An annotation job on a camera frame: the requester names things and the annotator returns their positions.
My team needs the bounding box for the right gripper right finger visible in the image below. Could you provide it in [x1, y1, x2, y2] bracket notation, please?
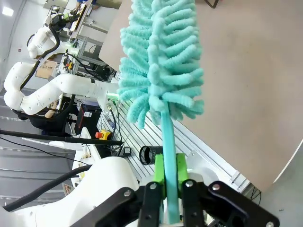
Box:
[176, 153, 280, 227]

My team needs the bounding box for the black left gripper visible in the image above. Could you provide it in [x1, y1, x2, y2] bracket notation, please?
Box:
[50, 14, 65, 27]

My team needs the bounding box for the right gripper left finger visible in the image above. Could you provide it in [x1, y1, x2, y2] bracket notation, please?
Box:
[71, 153, 166, 227]

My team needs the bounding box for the teal microfibre duster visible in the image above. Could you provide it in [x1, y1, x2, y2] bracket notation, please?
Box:
[117, 0, 205, 225]

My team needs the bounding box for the two-tier wooden metal shelf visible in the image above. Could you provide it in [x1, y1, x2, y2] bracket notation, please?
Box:
[70, 0, 94, 33]

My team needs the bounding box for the black mesh pen holder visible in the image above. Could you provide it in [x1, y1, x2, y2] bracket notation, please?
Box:
[139, 145, 164, 166]

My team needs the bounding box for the seated person in office chair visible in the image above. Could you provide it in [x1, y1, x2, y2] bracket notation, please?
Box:
[11, 99, 80, 137]

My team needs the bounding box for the black red-edged controller box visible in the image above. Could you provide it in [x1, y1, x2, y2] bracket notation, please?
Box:
[75, 103, 103, 136]

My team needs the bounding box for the long black pole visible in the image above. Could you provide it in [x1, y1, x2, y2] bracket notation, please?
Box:
[0, 129, 124, 147]

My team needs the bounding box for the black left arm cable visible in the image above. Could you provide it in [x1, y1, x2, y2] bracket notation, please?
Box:
[20, 23, 61, 90]

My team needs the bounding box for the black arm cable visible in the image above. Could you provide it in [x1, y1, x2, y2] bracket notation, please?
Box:
[2, 164, 93, 212]
[20, 23, 61, 90]

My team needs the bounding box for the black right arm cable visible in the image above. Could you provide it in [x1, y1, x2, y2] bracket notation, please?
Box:
[2, 164, 93, 212]

